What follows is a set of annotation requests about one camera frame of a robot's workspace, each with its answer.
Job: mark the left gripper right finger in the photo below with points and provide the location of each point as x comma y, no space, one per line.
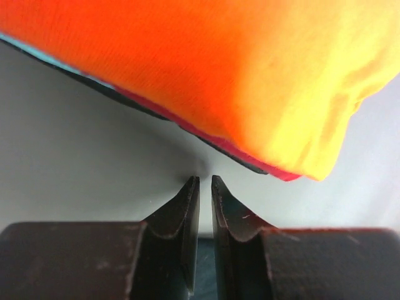
256,260

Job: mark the orange folded t-shirt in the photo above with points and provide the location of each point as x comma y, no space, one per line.
279,80

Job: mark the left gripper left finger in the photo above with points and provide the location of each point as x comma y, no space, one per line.
154,258

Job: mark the teal folded t-shirt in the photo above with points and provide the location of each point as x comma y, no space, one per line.
49,59

